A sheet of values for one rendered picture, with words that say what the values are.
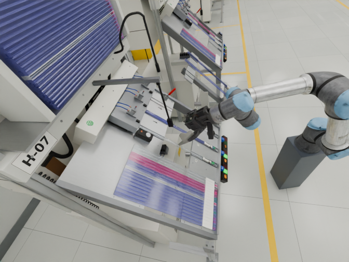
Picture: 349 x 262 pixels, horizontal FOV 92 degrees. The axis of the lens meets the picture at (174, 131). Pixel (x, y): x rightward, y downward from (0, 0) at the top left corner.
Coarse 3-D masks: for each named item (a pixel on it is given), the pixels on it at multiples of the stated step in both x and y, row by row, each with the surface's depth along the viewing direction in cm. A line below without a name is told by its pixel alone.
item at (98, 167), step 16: (160, 96) 105; (160, 112) 98; (112, 128) 78; (160, 128) 93; (96, 144) 71; (112, 144) 74; (128, 144) 78; (144, 144) 83; (160, 144) 88; (80, 160) 65; (96, 160) 68; (112, 160) 71; (64, 176) 60; (80, 176) 62; (96, 176) 65; (112, 176) 68; (112, 192) 65
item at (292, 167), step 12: (288, 144) 125; (288, 156) 128; (300, 156) 114; (312, 156) 113; (324, 156) 115; (276, 168) 150; (288, 168) 131; (300, 168) 125; (312, 168) 127; (276, 180) 155; (288, 180) 140; (300, 180) 142
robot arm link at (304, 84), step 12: (312, 72) 75; (324, 72) 73; (336, 72) 71; (276, 84) 75; (288, 84) 74; (300, 84) 74; (312, 84) 73; (228, 96) 78; (252, 96) 75; (264, 96) 75; (276, 96) 76
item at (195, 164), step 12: (204, 132) 110; (216, 132) 117; (192, 144) 100; (216, 144) 111; (192, 156) 95; (204, 156) 100; (216, 156) 105; (192, 168) 91; (204, 168) 96; (216, 168) 101; (204, 228) 78
